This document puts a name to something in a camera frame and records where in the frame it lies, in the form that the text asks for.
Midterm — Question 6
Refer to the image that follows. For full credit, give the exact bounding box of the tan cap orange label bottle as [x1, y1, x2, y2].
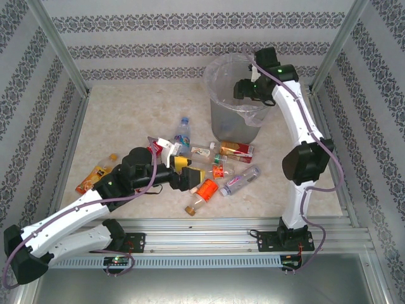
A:
[184, 178, 220, 217]

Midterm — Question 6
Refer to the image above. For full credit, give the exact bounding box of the white cap colourful label bottle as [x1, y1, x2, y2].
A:
[180, 142, 221, 160]

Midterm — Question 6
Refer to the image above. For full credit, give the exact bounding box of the red cola bottle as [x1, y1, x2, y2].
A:
[146, 139, 165, 160]

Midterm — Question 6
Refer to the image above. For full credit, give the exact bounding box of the blue cap blue label bottle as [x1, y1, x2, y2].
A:
[173, 116, 192, 149]

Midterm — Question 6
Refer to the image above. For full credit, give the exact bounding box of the orange juice bottle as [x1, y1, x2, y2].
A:
[75, 153, 118, 195]

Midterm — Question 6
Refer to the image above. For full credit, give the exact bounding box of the purple label clear bottle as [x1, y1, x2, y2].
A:
[220, 165, 262, 198]

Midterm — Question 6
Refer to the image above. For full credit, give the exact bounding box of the red and gold carton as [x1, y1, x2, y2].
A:
[218, 141, 255, 165]

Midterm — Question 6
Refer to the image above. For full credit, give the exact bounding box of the clear plastic bin liner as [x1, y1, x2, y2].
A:
[203, 52, 273, 127]

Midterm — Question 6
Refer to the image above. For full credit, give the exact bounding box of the grey metal mesh bin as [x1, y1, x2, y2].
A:
[204, 53, 273, 144]

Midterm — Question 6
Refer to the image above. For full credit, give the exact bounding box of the small circuit board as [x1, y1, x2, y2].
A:
[103, 255, 131, 267]
[280, 254, 304, 269]

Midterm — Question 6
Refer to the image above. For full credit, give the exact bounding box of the grey metal sheet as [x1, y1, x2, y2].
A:
[30, 253, 392, 304]

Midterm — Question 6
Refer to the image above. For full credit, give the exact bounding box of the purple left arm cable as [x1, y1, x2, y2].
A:
[1, 136, 159, 291]

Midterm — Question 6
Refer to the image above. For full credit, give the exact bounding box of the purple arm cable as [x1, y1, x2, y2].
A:
[1, 136, 159, 291]
[242, 47, 346, 275]

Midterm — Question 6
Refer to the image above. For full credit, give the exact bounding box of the long aluminium base rail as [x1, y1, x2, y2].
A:
[68, 216, 371, 254]

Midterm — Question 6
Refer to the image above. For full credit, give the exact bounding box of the aluminium frame post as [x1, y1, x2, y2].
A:
[308, 0, 370, 93]
[27, 0, 92, 98]

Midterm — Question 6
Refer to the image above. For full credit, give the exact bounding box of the aluminium side rail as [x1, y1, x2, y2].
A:
[47, 93, 92, 222]
[308, 91, 361, 228]

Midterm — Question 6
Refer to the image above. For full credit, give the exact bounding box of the slotted grey cable tray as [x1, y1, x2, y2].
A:
[50, 255, 284, 270]

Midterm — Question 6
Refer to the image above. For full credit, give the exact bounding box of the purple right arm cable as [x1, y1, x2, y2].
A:
[242, 47, 346, 275]

